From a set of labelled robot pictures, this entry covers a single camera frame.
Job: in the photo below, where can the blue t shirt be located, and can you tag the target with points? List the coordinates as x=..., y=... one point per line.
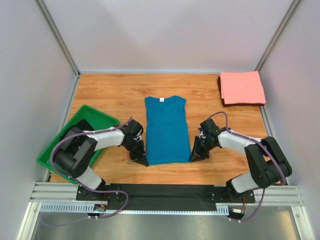
x=167, y=137

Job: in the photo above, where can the aluminium frame post left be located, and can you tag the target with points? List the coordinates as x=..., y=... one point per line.
x=57, y=35

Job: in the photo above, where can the black front mounting strip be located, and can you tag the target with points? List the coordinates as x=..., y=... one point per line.
x=165, y=197

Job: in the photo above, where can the aluminium frame post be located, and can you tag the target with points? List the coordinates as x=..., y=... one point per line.
x=278, y=33
x=57, y=35

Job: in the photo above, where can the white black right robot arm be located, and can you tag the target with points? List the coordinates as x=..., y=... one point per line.
x=267, y=163

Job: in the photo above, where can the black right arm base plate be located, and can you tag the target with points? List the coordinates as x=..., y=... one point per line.
x=226, y=194

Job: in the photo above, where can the folded pink t shirt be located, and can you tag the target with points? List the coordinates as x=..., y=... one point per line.
x=242, y=87

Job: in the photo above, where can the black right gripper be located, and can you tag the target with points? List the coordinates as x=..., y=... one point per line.
x=200, y=150

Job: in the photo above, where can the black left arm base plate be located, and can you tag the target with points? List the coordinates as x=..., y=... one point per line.
x=86, y=195

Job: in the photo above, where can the green plastic tray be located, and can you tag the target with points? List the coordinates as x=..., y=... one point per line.
x=97, y=119

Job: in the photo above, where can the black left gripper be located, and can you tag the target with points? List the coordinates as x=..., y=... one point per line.
x=137, y=152

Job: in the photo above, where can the black t shirts in tray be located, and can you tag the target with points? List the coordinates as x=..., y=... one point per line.
x=83, y=125

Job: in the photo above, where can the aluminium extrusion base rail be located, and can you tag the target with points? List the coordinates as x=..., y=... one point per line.
x=61, y=192

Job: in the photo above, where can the aluminium frame post right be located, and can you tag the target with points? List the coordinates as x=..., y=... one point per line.
x=278, y=33

